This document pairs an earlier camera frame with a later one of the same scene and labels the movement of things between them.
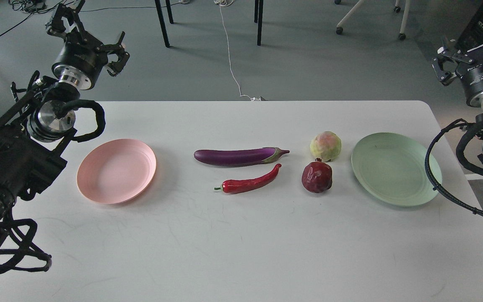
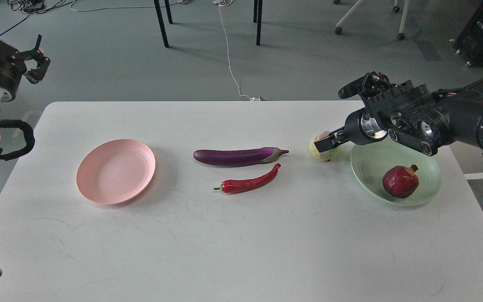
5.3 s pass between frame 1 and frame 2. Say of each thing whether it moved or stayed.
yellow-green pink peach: stayed
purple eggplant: stayed
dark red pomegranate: moved
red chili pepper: stayed
